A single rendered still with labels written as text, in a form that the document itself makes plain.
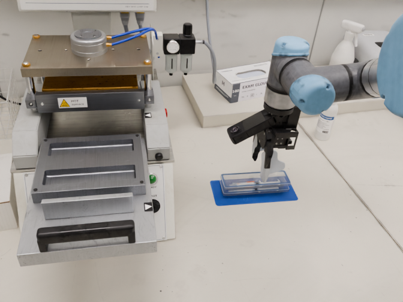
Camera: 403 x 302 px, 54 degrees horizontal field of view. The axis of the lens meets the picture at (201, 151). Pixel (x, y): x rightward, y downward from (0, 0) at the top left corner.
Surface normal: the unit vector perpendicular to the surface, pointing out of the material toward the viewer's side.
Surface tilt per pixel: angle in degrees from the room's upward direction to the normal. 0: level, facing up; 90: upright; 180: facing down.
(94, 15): 90
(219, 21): 90
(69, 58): 0
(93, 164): 0
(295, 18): 90
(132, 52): 0
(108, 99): 90
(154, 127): 40
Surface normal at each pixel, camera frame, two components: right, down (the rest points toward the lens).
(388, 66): -0.99, 0.00
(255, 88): 0.45, 0.57
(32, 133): 0.17, -0.21
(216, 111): 0.07, -0.79
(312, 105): 0.20, 0.61
